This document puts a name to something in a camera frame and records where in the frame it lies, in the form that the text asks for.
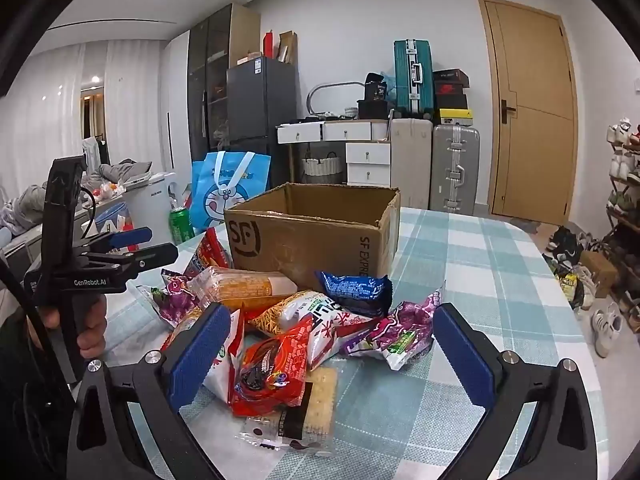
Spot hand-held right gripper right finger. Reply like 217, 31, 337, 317
432, 302, 601, 480

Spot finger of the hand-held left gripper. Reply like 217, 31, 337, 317
75, 226, 153, 257
82, 243, 179, 270

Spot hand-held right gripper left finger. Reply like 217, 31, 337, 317
67, 302, 233, 480

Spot white snack packet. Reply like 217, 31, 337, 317
202, 307, 246, 403

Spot purple snack packet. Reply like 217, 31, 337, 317
340, 285, 446, 372
135, 269, 203, 328

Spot red triangular snack bag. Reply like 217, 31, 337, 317
185, 227, 233, 278

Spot red cookie packet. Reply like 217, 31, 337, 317
230, 315, 315, 418

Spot orange bread packet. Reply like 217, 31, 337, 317
187, 266, 298, 311

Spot noodle print snack packet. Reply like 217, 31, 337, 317
245, 290, 383, 368

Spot blue cookie packet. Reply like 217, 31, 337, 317
314, 270, 394, 318

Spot clear cracker packet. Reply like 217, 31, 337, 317
235, 366, 338, 456

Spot brown cardboard box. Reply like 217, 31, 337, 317
224, 182, 402, 286

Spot person's left hand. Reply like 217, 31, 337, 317
25, 292, 108, 356

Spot green packet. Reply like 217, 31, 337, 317
169, 205, 195, 246

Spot white appliance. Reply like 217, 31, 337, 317
107, 172, 178, 248

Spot grey clothes pile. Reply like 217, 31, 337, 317
0, 159, 153, 236

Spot blue cartoon tote bag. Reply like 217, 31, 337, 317
190, 151, 272, 236

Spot white curtain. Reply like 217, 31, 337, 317
0, 42, 166, 186

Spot pile of shoes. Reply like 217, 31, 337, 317
542, 225, 601, 311

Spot white sneaker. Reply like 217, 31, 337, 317
592, 302, 626, 358

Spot small cardboard box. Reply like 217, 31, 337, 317
580, 250, 620, 298

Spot dark grey refrigerator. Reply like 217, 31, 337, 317
226, 56, 298, 188

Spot white woven basket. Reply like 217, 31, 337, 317
301, 156, 345, 184

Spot silver suitcase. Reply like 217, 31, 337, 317
431, 124, 481, 217

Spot dark glass cabinet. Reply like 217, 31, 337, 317
187, 3, 261, 171

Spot shoe rack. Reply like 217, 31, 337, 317
602, 117, 640, 333

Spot beige suitcase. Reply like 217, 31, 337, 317
389, 117, 433, 210

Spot white drawer desk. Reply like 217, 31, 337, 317
276, 119, 392, 188

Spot black yellow shoe box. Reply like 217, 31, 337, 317
437, 95, 475, 126

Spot wooden door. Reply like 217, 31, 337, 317
477, 0, 581, 226

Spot black bag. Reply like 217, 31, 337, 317
357, 72, 391, 120

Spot teal suitcase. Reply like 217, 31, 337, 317
393, 39, 435, 120

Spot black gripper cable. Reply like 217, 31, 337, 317
0, 260, 76, 386

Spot oval metal frame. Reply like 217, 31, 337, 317
306, 81, 363, 117

